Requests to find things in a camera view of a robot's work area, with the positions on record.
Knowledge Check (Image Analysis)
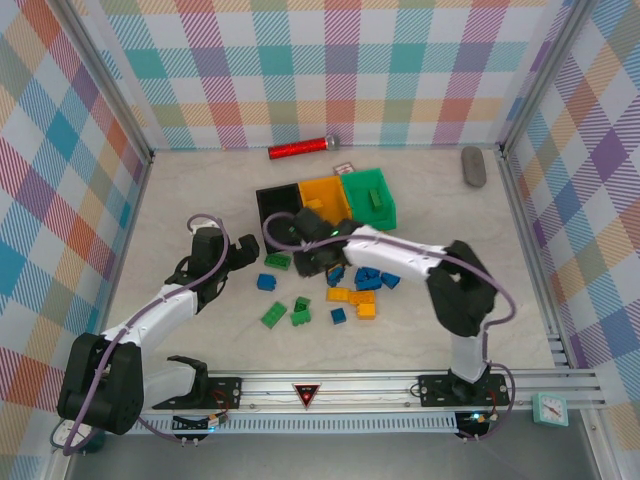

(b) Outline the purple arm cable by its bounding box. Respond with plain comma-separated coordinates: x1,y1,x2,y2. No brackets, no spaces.
262,212,516,444
49,212,236,456

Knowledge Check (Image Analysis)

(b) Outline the yellow plastic bin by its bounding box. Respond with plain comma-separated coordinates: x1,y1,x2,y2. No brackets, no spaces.
298,174,357,224

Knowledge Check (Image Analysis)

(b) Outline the mint square clock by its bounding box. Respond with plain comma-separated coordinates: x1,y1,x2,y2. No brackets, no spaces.
531,392,570,427

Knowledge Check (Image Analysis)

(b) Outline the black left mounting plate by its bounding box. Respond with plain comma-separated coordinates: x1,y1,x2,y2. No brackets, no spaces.
199,377,243,410

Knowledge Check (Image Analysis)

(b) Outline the green plastic bin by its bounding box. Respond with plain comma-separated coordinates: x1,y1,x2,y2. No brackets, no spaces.
340,168,400,232

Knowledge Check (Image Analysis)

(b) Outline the black plastic bin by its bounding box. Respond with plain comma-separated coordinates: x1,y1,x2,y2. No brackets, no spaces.
255,183,306,254

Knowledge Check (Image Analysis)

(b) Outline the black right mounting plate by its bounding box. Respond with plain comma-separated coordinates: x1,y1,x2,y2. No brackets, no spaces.
418,373,511,407

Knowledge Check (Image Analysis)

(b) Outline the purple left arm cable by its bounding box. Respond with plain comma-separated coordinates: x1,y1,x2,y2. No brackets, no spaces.
49,212,236,456

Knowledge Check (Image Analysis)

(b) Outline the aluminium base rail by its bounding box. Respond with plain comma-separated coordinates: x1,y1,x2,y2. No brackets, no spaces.
139,369,601,414

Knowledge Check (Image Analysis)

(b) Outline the black red triangle badge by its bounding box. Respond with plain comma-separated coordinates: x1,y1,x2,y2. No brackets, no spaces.
292,382,323,411

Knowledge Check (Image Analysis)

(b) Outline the aluminium frame post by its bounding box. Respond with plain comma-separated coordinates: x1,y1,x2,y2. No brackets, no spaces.
499,0,601,156
59,0,154,164

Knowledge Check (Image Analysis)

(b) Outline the red glitter toy microphone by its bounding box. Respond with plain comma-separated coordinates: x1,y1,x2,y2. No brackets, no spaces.
268,133,341,161

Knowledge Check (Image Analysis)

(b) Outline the grey oval stone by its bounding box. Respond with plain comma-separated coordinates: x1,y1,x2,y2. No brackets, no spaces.
460,145,489,189

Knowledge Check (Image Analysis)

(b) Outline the black mounting plate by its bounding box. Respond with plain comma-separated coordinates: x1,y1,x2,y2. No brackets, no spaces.
418,373,511,407
199,377,243,410

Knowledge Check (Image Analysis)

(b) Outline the small electronics board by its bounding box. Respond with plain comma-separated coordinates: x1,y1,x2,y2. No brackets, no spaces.
457,409,501,436
172,412,230,434

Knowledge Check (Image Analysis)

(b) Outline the aluminium side bar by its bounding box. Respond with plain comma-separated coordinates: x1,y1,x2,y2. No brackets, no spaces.
498,149,571,374

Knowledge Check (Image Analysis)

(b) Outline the white slotted cable duct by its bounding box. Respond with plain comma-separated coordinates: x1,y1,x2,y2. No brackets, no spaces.
139,412,459,435

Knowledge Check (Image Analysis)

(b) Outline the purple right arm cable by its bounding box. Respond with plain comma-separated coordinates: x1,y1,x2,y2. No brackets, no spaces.
262,212,516,444

